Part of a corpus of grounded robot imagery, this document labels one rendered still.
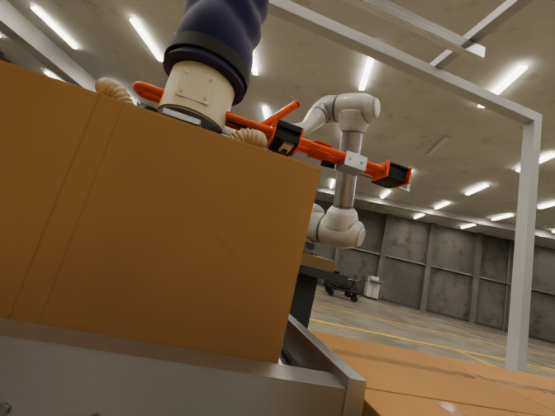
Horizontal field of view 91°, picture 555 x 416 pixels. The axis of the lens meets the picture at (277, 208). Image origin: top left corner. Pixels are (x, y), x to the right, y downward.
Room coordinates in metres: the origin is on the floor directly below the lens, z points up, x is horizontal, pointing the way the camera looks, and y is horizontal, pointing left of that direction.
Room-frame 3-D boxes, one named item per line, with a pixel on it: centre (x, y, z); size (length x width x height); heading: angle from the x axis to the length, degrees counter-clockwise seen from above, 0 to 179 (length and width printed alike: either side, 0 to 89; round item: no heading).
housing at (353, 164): (0.77, -0.18, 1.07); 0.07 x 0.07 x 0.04; 12
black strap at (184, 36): (0.68, 0.27, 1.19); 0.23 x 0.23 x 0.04
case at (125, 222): (0.67, 0.27, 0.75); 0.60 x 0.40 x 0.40; 103
